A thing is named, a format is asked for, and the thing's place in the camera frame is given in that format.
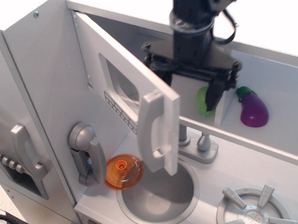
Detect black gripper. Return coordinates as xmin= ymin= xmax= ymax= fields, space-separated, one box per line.
xmin=142 ymin=28 xmax=242 ymax=111

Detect grey microwave door handle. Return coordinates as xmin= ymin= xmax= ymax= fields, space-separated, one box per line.
xmin=137 ymin=90 xmax=178 ymax=175

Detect white microwave door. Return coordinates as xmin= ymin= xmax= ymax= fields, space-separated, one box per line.
xmin=72 ymin=12 xmax=180 ymax=161

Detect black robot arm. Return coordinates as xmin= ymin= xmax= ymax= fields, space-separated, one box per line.
xmin=142 ymin=0 xmax=242 ymax=115

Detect green toy pear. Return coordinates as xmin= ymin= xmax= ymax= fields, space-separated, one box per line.
xmin=196 ymin=86 xmax=216 ymax=117

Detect purple toy eggplant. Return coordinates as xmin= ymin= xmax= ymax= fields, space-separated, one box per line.
xmin=237 ymin=86 xmax=269 ymax=128

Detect grey toy faucet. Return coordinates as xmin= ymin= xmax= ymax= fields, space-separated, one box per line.
xmin=179 ymin=124 xmax=219 ymax=164

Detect orange transparent lid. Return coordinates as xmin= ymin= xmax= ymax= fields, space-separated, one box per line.
xmin=105 ymin=154 xmax=144 ymax=190

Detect grey round sink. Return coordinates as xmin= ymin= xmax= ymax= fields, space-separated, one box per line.
xmin=116 ymin=159 xmax=200 ymax=224

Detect grey toy telephone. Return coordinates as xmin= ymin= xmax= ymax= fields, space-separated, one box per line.
xmin=68 ymin=122 xmax=107 ymax=187

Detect grey stove burner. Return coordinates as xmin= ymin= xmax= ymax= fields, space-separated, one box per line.
xmin=216 ymin=184 xmax=298 ymax=224

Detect grey ice dispenser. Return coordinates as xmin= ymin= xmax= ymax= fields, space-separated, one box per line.
xmin=0 ymin=152 xmax=48 ymax=200

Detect black cable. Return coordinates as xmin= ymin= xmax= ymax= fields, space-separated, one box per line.
xmin=208 ymin=7 xmax=239 ymax=46

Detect grey fridge door handle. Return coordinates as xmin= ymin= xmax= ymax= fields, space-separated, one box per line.
xmin=10 ymin=123 xmax=48 ymax=180

